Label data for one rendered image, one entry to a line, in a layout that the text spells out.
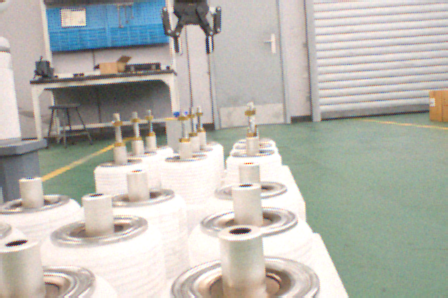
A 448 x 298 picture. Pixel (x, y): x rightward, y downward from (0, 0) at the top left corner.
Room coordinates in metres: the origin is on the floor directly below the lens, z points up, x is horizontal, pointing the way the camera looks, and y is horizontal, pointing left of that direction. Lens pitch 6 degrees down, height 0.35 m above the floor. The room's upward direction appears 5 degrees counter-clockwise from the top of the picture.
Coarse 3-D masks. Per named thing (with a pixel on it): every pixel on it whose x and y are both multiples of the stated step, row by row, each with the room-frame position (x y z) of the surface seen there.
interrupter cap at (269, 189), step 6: (228, 186) 0.48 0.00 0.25; (264, 186) 0.46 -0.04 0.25; (270, 186) 0.46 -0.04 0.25; (276, 186) 0.45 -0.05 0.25; (282, 186) 0.45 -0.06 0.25; (216, 192) 0.44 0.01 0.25; (222, 192) 0.45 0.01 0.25; (228, 192) 0.45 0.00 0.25; (264, 192) 0.43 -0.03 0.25; (270, 192) 0.43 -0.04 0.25; (276, 192) 0.42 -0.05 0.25; (282, 192) 0.43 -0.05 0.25; (222, 198) 0.43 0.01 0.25; (228, 198) 0.42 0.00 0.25; (264, 198) 0.41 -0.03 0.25
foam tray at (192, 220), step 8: (288, 168) 1.03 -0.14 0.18; (288, 176) 0.91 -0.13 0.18; (224, 184) 0.88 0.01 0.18; (288, 184) 0.83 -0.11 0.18; (296, 192) 0.75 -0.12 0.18; (80, 208) 0.76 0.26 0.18; (192, 208) 0.70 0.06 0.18; (200, 208) 0.70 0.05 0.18; (304, 208) 0.69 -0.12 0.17; (192, 216) 0.70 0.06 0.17; (200, 216) 0.70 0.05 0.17; (304, 216) 0.68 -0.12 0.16; (192, 224) 0.70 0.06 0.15
